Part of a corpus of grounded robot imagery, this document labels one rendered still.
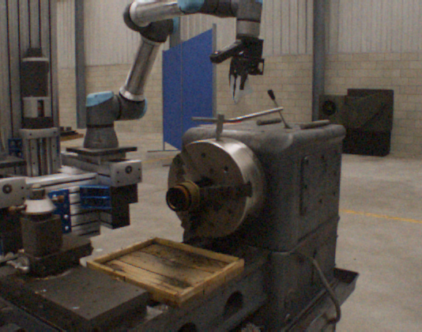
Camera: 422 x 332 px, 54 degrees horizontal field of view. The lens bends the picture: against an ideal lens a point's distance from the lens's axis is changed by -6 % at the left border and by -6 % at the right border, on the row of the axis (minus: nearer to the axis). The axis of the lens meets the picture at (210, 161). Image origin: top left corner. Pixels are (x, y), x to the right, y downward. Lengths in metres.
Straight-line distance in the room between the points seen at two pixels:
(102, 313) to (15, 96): 1.15
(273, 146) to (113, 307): 0.76
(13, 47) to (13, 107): 0.24
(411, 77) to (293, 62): 3.15
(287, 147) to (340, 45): 10.37
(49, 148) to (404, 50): 10.09
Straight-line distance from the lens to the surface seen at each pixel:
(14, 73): 1.85
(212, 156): 1.35
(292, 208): 1.45
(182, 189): 1.27
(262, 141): 1.44
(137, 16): 1.58
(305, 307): 1.78
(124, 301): 0.93
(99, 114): 1.82
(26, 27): 1.89
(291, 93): 12.13
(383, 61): 11.35
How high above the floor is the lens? 1.39
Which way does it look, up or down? 9 degrees down
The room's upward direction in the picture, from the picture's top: straight up
